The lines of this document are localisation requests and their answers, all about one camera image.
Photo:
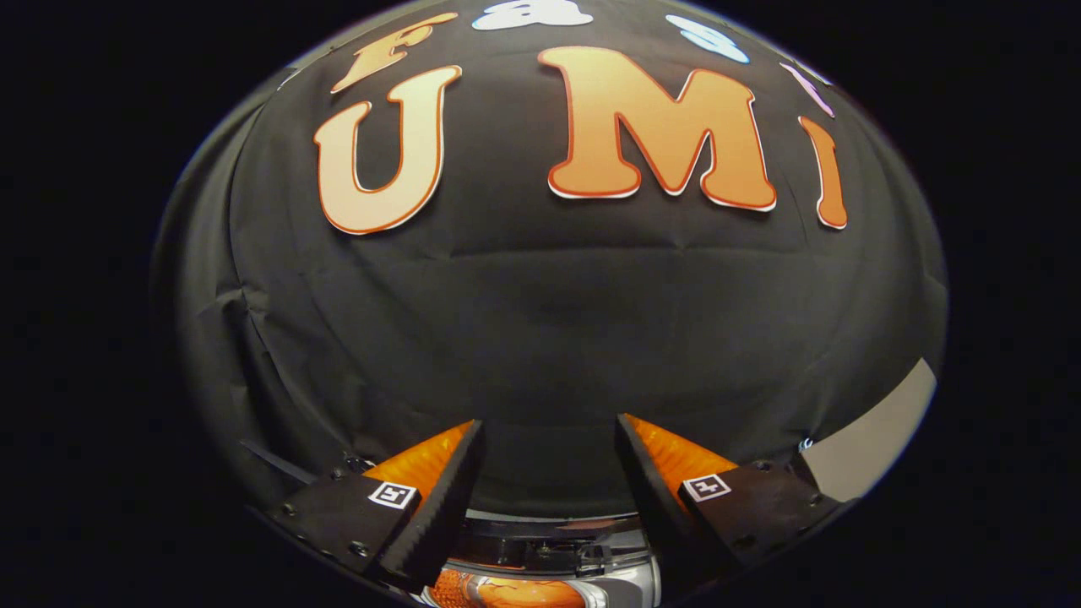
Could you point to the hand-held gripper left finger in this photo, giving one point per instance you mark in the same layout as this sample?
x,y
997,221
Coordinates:
x,y
448,507

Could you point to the grey washing machine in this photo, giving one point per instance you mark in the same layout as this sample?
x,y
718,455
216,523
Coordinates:
x,y
549,545

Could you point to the yellow polo shirt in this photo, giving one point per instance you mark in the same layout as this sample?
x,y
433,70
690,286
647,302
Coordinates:
x,y
515,594

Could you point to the black backdrop cloth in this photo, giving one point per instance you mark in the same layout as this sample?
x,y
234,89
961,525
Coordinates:
x,y
549,338

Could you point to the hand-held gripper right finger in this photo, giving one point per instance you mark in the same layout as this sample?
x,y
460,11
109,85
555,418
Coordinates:
x,y
654,498

